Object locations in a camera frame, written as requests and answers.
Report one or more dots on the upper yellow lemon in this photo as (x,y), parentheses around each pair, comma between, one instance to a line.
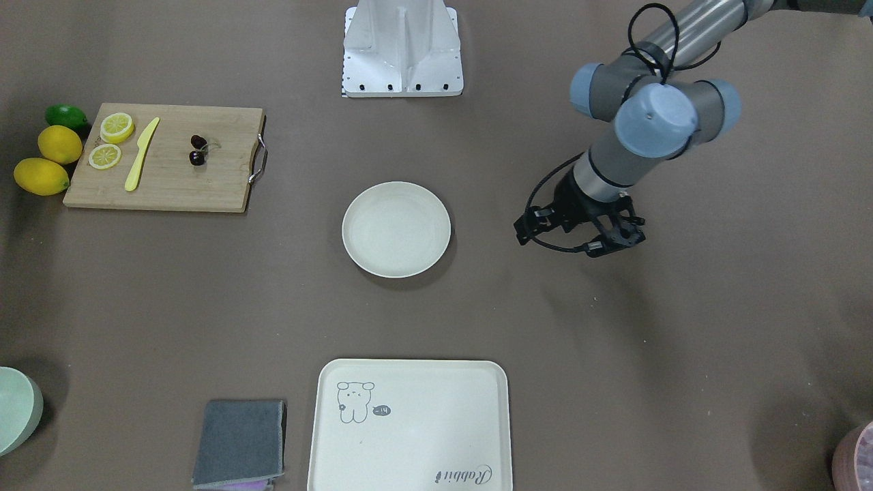
(60,144)

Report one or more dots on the yellow plastic knife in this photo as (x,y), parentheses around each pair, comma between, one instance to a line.
(143,142)

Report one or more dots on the upper lemon slice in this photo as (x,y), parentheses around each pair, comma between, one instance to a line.
(116,128)

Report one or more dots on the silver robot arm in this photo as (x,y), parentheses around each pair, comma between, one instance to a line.
(651,119)

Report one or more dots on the grey folded cloth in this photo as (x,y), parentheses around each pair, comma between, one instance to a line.
(241,445)

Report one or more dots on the pink bowl with ice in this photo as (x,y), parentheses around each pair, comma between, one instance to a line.
(851,467)

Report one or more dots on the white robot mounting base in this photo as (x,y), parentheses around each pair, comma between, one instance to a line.
(401,49)

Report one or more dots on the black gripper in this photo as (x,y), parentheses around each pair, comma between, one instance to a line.
(570,204)

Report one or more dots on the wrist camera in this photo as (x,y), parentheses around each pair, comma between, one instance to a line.
(533,222)

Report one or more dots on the green lime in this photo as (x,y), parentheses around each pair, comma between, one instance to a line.
(66,115)

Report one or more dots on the lemon slice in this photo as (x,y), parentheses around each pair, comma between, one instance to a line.
(105,156)
(116,128)

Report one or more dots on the mint green bowl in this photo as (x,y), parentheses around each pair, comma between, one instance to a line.
(22,406)

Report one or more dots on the yellow lemon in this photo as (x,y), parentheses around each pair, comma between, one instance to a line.
(41,177)
(60,144)

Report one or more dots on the cream round plate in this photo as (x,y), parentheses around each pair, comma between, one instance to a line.
(396,229)

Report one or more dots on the lower yellow lemon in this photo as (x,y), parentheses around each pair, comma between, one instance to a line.
(41,177)

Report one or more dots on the lower lemon slice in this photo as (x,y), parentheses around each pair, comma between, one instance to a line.
(105,156)

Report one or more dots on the bamboo cutting board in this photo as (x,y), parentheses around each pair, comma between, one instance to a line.
(169,182)

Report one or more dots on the cream rabbit tray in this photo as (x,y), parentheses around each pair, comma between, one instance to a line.
(411,424)

